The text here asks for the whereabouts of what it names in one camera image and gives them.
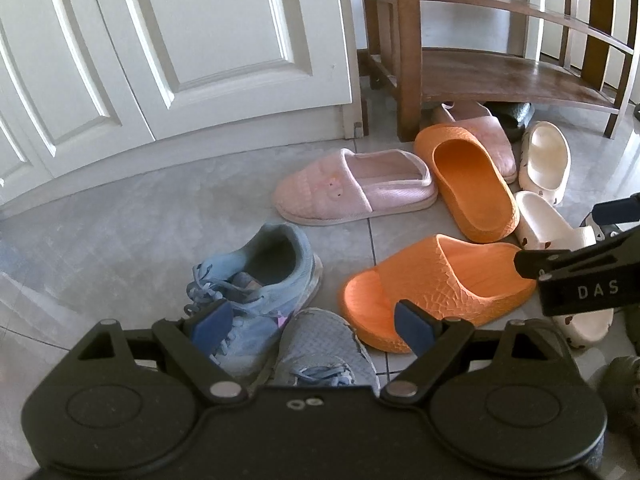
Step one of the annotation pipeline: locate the brown wooden shoe rack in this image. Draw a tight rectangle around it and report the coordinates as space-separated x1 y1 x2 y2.
358 0 639 141

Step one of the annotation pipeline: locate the cream heart slide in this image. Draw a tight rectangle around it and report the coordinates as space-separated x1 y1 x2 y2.
514 191 614 350
518 122 572 206

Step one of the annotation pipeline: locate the blue sneaker with pink logo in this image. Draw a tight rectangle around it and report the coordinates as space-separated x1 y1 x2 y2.
184 223 323 385

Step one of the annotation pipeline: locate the pink plush slipper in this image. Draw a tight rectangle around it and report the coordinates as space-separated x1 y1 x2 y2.
432 101 518 184
272 148 438 226

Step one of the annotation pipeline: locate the white panelled door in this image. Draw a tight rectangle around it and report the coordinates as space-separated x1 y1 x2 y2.
1 0 362 203

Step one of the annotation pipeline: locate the orange slide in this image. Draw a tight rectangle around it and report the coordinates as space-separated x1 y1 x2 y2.
413 125 520 243
340 234 536 354

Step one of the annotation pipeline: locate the dark green textured slide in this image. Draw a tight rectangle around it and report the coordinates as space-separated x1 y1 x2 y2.
485 102 535 143

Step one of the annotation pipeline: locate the black white laced sneaker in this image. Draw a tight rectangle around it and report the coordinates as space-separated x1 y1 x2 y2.
599 307 639 446

